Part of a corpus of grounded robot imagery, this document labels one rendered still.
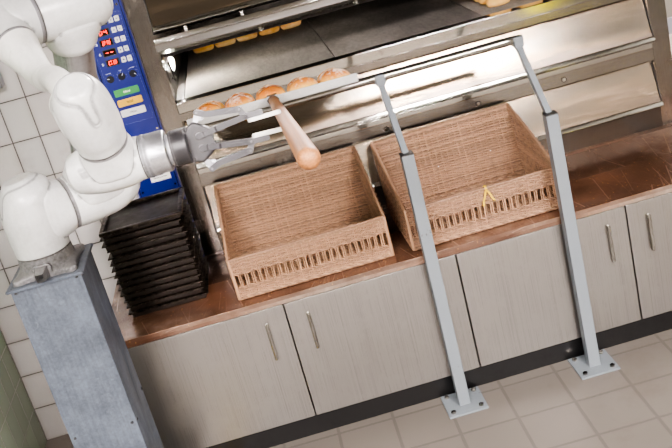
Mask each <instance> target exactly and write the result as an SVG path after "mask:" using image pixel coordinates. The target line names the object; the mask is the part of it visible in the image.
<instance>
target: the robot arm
mask: <svg viewBox="0 0 672 448"><path fill-rule="evenodd" d="M112 13H113V0H0V60H1V61H2V62H3V63H4V64H6V65H7V66H9V67H10V68H11V69H13V70H14V71H15V72H17V73H18V74H19V75H20V76H22V77H23V78H24V79H25V80H26V81H27V82H29V83H30V84H31V85H32V86H33V87H35V88H36V89H37V90H39V91H42V92H49V93H50V94H51V96H50V99H49V109H50V112H51V113H52V115H53V117H54V119H55V121H56V123H57V125H58V127H59V128H60V130H61V132H62V133H63V135H64V136H65V137H66V138H67V139H68V140H69V145H70V151H71V153H70V154H69V155H68V156H67V158H66V160H65V163H64V169H63V173H62V175H63V176H61V177H59V178H57V179H53V180H48V179H47V177H46V176H45V175H43V174H40V173H35V172H34V173H33V172H25V173H22V174H19V175H16V176H14V177H12V178H10V179H9V180H7V181H6V182H4V183H3V185H2V187H1V190H0V219H1V222H2V226H3V229H4V232H5V234H6V237H7V239H8V242H9V244H10V246H11V248H12V250H13V252H14V254H15V256H16V258H17V261H18V264H19V267H20V270H19V273H18V275H17V277H16V278H15V279H14V280H13V282H12V283H13V285H14V287H19V286H22V285H25V284H28V283H31V282H34V281H37V283H41V282H44V281H45V280H46V279H48V278H49V277H53V276H56V275H60V274H64V273H70V272H73V271H75V270H77V269H78V266H77V264H78V261H79V258H80V255H81V253H82V251H83V250H84V249H85V246H84V244H83V243H79V244H75V245H73V244H72V242H71V240H70V238H69V235H70V234H71V233H73V232H74V231H75V230H76V229H77V228H80V227H82V226H85V225H89V224H91V223H94V222H97V221H99V220H101V219H104V218H106V217H108V216H110V215H112V214H114V213H116V212H118V211H119V210H121V209H123V208H124V207H125V206H127V205H128V204H129V203H130V202H131V201H132V200H133V199H134V198H135V197H136V195H137V194H138V191H139V188H140V182H141V181H143V180H145V179H148V178H153V177H155V176H159V175H163V174H164V173H167V172H170V171H173V170H175V165H176V166H178V167H179V166H183V165H186V164H190V163H194V162H201V163H203V162H204V163H205V164H206V165H207V166H208V167H209V170H210V171H211V172H213V171H215V170H216V169H217V168H218V167H219V166H221V165H223V164H226V163H228V162H231V161H233V160H236V159H239V158H241V157H244V156H246V155H249V154H251V153H253V150H254V145H255V144H256V143H259V142H263V141H267V140H269V139H270V137H269V134H273V133H277V132H281V131H282V129H281V127H278V128H273V129H269V130H265V131H261V132H257V133H253V134H252V137H251V138H244V139H237V140H229V141H220V142H216V140H215V139H214V133H215V132H217V131H220V130H222V129H225V128H227V127H229V126H232V125H234V124H237V123H239V122H241V121H244V120H246V119H247V120H248V122H252V121H256V120H259V119H263V118H266V117H270V116H273V115H277V114H280V113H281V110H280V109H278V110H274V111H271V112H267V113H264V114H263V111H262V109H258V110H255V111H251V112H245V111H244V110H243V109H242V107H241V106H234V107H228V108H221V109H215V110H208V111H203V110H198V109H196V110H194V112H193V114H194V116H193V122H191V123H190V124H189V125H188V126H186V127H182V128H178V129H175V130H171V131H168V132H167V134H165V132H164V131H163V130H158V131H154V132H150V133H147V134H141V135H139V136H134V137H131V136H130V135H129V134H128V133H127V132H126V130H125V128H124V124H123V120H122V118H121V115H120V113H119V111H118V109H117V107H116V105H115V103H114V101H113V99H112V97H111V95H110V94H109V92H108V91H107V89H106V88H105V87H104V85H103V84H102V83H101V82H100V81H98V76H97V69H96V62H95V56H94V49H93V48H94V46H95V45H96V43H97V40H98V35H99V33H100V30H101V26H102V25H104V24H106V23H107V22H108V20H109V19H110V17H111V16H112ZM43 43H45V44H46V46H47V47H48V48H49V49H50V50H51V51H52V53H53V59H54V64H55V66H53V65H51V64H50V62H49V61H48V59H47V57H46V55H45V53H44V51H43V49H42V47H41V44H43ZM232 113H238V114H239V116H236V117H234V118H232V119H229V120H227V121H224V122H222V123H220V124H217V125H215V126H212V127H207V126H205V125H202V124H199V123H198V121H200V120H203V119H204V117H212V116H219V115H225V114H232ZM243 145H248V148H245V149H243V150H240V151H238V152H235V153H233V154H230V155H227V156H225V157H222V158H220V159H218V160H217V161H216V160H215V159H212V160H209V159H208V158H209V157H210V156H211V154H212V153H213V152H214V151H215V149H221V148H228V147H236V146H243Z"/></svg>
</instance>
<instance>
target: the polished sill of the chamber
mask: <svg viewBox="0 0 672 448"><path fill-rule="evenodd" d="M587 1H590V0H540V1H536V2H532V3H529V4H525V5H521V6H518V7H514V8H511V9H507V10H503V11H500V12H496V13H492V14H489V15H485V16H482V17H478V18H474V19H471V20H467V21H463V22H460V23H456V24H453V25H449V26H445V27H442V28H438V29H434V30H431V31H427V32H424V33H420V34H416V35H413V36H409V37H405V38H402V39H398V40H395V41H391V42H387V43H384V44H380V45H377V46H373V47H369V48H366V49H362V50H358V51H355V52H351V53H348V54H344V55H340V56H337V57H333V58H329V59H326V60H322V61H319V62H315V63H311V64H308V65H304V66H300V67H297V68H293V69H290V70H286V71H282V72H279V73H275V74H271V75H268V76H264V77H261V78H257V79H253V80H250V81H246V82H242V83H239V84H235V85H232V86H228V87H224V88H221V89H217V90H213V91H210V92H206V93H203V94H199V95H195V96H192V97H188V98H184V99H181V100H177V102H176V106H177V109H178V112H179V114H182V113H186V112H189V111H193V110H196V109H197V108H198V107H199V106H200V105H201V104H203V103H205V102H207V101H219V102H221V103H222V102H225V101H227V100H228V99H229V98H230V97H231V96H232V95H234V94H236V93H248V94H250V95H251V94H254V93H257V92H258V90H259V89H261V88H262V87H263V86H265V85H268V84H274V85H279V86H283V85H287V84H289V82H290V81H292V80H293V79H294V78H297V77H301V76H304V77H310V78H312V77H316V76H319V75H320V74H321V73H322V72H323V71H325V70H326V69H329V68H338V69H345V68H348V67H352V66H356V65H359V64H363V63H366V62H370V61H374V60H377V59H381V58H384V57H388V56H392V55H395V54H399V53H403V52H406V51H410V50H413V49H417V48H421V47H424V46H428V45H431V44H435V43H439V42H442V41H446V40H450V39H453V38H457V37H460V36H464V35H468V34H471V33H475V32H478V31H482V30H486V29H489V28H493V27H497V26H500V25H504V24H507V23H511V22H515V21H518V20H522V19H525V18H529V17H533V16H536V15H540V14H543V13H547V12H551V11H554V10H558V9H562V8H565V7H569V6H572V5H576V4H580V3H583V2H587Z"/></svg>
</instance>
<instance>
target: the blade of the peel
mask: <svg viewBox="0 0 672 448"><path fill-rule="evenodd" d="M355 82H359V80H358V76H357V73H354V74H350V75H347V76H343V77H339V78H336V79H332V80H329V81H325V82H321V83H318V84H314V85H311V86H307V87H303V88H300V89H296V90H293V91H289V92H285V93H282V94H278V97H279V100H280V102H281V103H283V102H287V101H290V100H294V99H298V98H301V97H305V96H308V95H312V94H316V93H319V92H323V91H326V90H330V89H334V88H337V87H341V86H344V85H348V84H352V83H355ZM238 106H241V107H242V109H243V110H244V111H245V112H251V111H254V110H258V109H262V108H265V107H269V104H268V102H267V98H264V99H260V100H257V101H253V102H249V103H246V104H242V105H238ZM236 115H239V114H238V113H232V114H225V115H219V116H212V117H204V119H203V120H200V121H198V123H199V124H202V125H204V124H208V123H211V122H215V121H218V120H222V119H226V118H229V117H233V116H236Z"/></svg>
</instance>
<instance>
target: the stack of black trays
mask: <svg viewBox="0 0 672 448"><path fill-rule="evenodd" d="M184 195H185V193H184V187H183V186H182V187H178V188H175V189H171V190H168V191H164V192H160V193H157V194H153V195H150V196H146V197H143V198H139V199H135V200H132V201H131V202H130V203H129V204H128V205H127V206H125V207H124V208H123V209H121V210H119V211H118V212H116V213H114V214H112V215H110V216H108V217H106V218H104V219H103V221H102V225H101V228H100V231H99V238H101V239H100V242H103V241H104V242H103V245H102V249H103V248H106V251H107V254H108V253H110V254H109V258H108V261H109V260H112V261H111V264H110V267H113V268H112V272H111V273H115V277H114V279H118V280H117V283H116V285H119V289H118V291H121V295H120V297H124V298H125V301H124V304H125V303H128V304H127V307H126V309H128V308H129V314H128V315H132V316H133V318H135V317H138V316H142V315H145V314H149V313H153V312H156V311H160V310H163V309H167V308H170V307H174V306H178V305H181V304H185V303H188V302H192V301H195V300H199V299H203V298H206V297H207V294H208V279H209V262H207V256H205V257H203V256H204V250H202V245H201V239H200V240H198V239H199V233H197V228H195V222H192V220H193V216H191V211H189V210H190V204H187V199H184Z"/></svg>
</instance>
